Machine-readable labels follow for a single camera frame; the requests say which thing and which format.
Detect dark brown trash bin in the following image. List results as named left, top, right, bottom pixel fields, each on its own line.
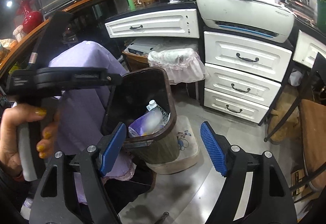
left=101, top=67, right=180, bottom=164

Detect left hand yellow nails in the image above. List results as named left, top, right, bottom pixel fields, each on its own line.
left=1, top=104, right=60, bottom=178

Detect purple floral tablecloth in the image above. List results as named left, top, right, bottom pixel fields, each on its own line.
left=49, top=41, right=137, bottom=205

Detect red vase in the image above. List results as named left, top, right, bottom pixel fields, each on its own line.
left=17, top=0, right=43, bottom=34

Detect white cartoon footstool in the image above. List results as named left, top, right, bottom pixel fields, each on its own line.
left=150, top=115, right=201, bottom=175

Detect purple plastic bag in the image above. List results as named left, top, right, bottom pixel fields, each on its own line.
left=128, top=111, right=164, bottom=138

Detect black wooden chair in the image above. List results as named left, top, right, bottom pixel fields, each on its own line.
left=264, top=53, right=325, bottom=195

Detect white three-drawer cabinet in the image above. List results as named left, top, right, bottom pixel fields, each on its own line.
left=203, top=31, right=292, bottom=125

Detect white lace covered stool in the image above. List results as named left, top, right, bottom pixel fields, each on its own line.
left=148, top=48, right=208, bottom=85

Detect white upper drawer cabinet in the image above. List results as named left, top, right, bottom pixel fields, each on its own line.
left=105, top=9, right=199, bottom=39

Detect white printer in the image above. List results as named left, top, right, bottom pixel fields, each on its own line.
left=196, top=0, right=294, bottom=43

